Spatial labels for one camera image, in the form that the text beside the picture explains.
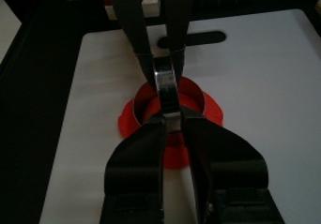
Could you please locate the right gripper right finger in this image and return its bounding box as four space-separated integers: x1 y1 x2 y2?
179 107 287 224

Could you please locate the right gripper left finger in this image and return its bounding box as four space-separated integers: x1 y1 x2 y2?
99 113 168 224

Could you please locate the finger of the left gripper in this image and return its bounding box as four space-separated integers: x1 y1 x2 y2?
160 0 195 85
108 0 160 90

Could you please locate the white cutting board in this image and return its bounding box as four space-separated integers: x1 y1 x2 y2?
37 8 321 224

